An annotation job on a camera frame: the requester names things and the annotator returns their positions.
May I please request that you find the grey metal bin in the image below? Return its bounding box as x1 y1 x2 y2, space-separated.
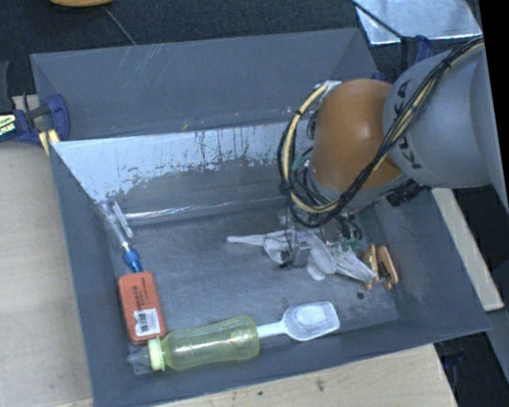
28 0 498 407

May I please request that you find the white plastic scoop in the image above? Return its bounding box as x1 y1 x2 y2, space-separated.
253 297 342 349

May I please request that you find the orange flat box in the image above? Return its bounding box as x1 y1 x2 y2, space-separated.
115 268 170 348

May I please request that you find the orange-brown oblong object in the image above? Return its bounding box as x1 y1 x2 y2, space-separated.
357 240 401 294

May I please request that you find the clear syringe with blue tip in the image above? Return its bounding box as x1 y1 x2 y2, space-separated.
99 195 145 278

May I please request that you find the white cloth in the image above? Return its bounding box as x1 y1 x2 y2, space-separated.
225 213 380 304

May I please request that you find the yellow clear baby bottle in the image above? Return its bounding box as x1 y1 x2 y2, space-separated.
122 312 263 379

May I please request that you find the pale wood board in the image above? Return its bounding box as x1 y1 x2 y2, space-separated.
0 132 96 407

